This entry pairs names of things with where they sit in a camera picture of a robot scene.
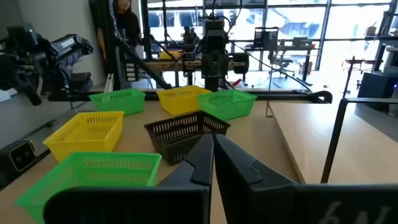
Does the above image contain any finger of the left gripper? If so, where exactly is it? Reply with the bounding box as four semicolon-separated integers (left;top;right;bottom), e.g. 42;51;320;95
214;54;223;78
206;54;215;78

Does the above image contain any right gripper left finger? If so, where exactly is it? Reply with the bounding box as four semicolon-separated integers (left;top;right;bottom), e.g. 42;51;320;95
43;133;215;224

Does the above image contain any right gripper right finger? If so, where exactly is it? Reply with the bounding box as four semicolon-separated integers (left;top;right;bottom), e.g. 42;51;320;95
213;133;398;224

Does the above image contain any green plastic basket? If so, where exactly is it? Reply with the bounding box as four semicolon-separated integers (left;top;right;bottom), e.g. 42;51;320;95
198;89;257;121
15;151;162;223
88;88;147;116

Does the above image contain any yellow plastic basket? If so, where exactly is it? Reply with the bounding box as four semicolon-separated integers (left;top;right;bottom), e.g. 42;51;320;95
156;85;213;116
42;111;125;162

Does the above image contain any black plastic basket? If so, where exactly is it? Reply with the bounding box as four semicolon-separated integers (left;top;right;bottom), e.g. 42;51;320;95
144;111;231;166

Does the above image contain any yellow background box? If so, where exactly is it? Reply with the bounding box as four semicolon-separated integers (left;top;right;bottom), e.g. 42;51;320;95
158;49;181;60

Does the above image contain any black perforated crate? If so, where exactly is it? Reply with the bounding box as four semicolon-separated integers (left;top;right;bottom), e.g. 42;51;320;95
253;27;280;50

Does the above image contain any background desk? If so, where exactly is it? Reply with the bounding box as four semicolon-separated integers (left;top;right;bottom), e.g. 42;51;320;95
245;36;315;82

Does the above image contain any person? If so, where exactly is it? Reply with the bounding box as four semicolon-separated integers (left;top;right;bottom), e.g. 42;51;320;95
96;0;142;75

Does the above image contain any black computer case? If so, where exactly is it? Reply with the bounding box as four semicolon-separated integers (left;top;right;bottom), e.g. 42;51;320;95
357;70;398;100

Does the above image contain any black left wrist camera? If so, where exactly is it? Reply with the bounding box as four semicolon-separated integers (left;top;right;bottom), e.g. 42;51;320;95
204;18;230;43

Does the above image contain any black left wrist camera cable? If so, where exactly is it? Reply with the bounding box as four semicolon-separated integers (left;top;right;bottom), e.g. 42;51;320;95
210;0;244;29

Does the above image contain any black aluminium rig frame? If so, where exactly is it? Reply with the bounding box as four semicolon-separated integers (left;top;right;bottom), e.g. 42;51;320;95
48;0;333;105

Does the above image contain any black table-level camera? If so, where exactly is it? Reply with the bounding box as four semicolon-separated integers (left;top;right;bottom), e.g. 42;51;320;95
0;139;40;189

